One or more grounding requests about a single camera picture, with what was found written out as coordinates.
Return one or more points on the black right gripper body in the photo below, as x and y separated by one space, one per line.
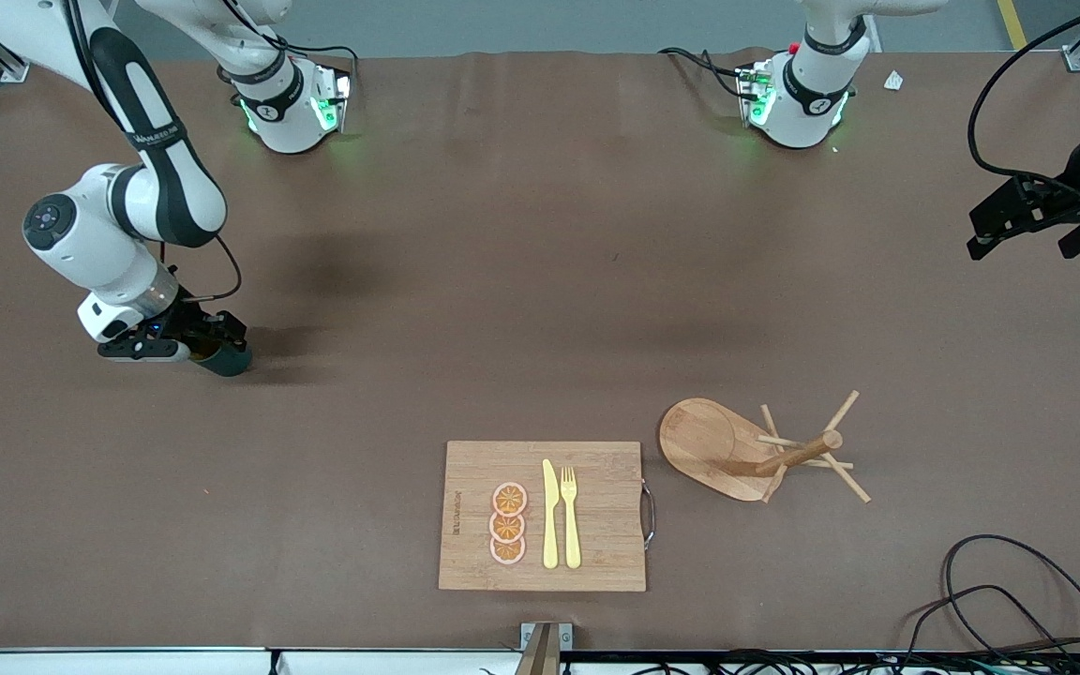
189 319

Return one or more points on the teal cup with yellow inside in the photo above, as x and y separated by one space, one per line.
231 362

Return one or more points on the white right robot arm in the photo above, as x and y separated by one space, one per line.
165 187

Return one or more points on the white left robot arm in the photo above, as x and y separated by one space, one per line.
807 108

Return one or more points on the wooden cup rack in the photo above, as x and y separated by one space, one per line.
709 455

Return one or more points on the white paper scrap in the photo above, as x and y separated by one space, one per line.
893 81

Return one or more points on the brown table cover sheet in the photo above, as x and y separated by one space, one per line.
409 375

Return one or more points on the orange slice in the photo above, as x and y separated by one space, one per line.
509 497
506 528
507 552

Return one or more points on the yellow plastic knife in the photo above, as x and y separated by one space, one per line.
550 525

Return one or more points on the yellow plastic fork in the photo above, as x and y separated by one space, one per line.
571 534

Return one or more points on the grey metal bracket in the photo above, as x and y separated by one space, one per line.
545 637

